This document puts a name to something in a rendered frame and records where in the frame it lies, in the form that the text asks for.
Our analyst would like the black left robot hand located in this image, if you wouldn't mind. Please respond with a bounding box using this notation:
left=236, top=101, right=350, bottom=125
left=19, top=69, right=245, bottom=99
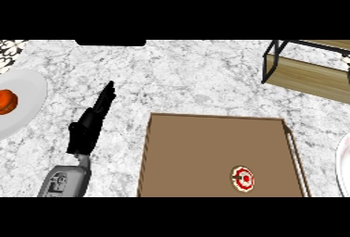
left=65, top=81, right=118, bottom=156

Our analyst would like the brown tray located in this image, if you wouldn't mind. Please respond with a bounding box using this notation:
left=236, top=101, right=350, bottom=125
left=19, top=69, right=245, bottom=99
left=136, top=112, right=313, bottom=198

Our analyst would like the orange fruit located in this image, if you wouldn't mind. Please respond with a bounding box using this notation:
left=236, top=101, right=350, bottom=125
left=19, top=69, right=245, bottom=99
left=0, top=89, right=20, bottom=116

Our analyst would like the black and white patterned mat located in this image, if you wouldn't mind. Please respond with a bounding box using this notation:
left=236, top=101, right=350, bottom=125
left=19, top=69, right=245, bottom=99
left=0, top=39, right=29, bottom=75

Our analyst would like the white plate with red rim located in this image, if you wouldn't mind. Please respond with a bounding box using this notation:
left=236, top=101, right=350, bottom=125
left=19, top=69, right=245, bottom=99
left=335, top=132, right=350, bottom=198

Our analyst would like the wooden tiered shelf black frame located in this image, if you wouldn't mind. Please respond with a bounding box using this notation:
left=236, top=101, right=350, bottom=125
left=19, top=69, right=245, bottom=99
left=260, top=39, right=350, bottom=105

